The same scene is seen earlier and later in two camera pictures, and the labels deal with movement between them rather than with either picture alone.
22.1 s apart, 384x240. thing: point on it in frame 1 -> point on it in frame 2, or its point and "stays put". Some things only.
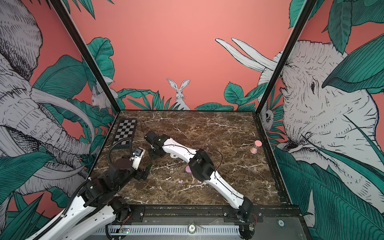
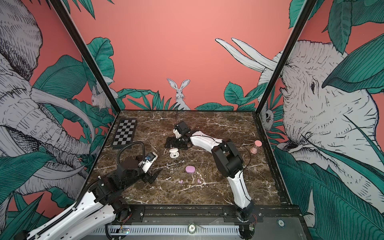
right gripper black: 152,155 -> 169,140
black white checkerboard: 126,129 stays put
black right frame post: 286,57 stays put
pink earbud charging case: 188,169 stays put
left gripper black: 141,174 -> 148,177
